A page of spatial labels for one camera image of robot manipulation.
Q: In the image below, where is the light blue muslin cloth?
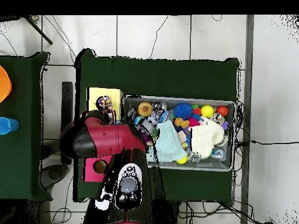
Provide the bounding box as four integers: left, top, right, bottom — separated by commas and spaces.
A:
147, 119, 189, 163

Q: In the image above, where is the multicoloured knotted cloth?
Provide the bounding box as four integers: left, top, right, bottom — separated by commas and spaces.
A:
96, 95, 114, 114

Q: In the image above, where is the shallow metal mesh bin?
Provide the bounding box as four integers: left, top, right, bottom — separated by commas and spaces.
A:
121, 94, 237, 172

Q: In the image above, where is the wooden box with three holes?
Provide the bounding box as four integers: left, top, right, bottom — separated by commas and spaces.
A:
82, 87, 124, 183

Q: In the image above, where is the blue globe ball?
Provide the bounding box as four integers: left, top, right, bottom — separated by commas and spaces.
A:
134, 115, 146, 127

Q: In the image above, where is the toy burger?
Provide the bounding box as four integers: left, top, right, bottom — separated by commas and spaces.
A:
137, 101, 153, 117

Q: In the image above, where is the large blue spiky ball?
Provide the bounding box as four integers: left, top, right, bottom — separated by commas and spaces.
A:
173, 102, 194, 120

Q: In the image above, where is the dark green table cloth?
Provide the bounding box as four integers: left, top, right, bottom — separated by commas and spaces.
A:
0, 51, 53, 202
73, 48, 240, 207

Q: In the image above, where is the cream muslin cloth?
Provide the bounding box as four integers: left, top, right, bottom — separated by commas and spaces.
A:
187, 116, 225, 159

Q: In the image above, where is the yellow smooth ball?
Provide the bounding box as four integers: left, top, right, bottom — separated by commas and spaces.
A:
200, 104, 215, 118

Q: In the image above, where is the orange smooth ball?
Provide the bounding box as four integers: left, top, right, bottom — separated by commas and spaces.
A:
216, 105, 229, 117

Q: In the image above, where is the black flat panel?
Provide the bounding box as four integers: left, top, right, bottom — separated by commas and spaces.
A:
61, 81, 74, 165

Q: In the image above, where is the grey round base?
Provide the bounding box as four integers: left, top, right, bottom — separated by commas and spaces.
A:
40, 164, 69, 190

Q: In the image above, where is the blue plastic cup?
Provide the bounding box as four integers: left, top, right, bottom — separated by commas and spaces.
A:
0, 117, 20, 135

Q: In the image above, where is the black rod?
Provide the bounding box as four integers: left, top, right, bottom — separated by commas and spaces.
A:
24, 15, 54, 45

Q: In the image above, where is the orange plastic object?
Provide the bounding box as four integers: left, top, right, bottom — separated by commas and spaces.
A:
0, 65, 12, 103

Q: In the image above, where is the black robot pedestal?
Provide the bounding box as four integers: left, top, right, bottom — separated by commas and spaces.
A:
163, 199, 180, 224

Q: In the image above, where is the black floor cable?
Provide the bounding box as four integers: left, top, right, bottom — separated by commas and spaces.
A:
249, 139, 299, 145

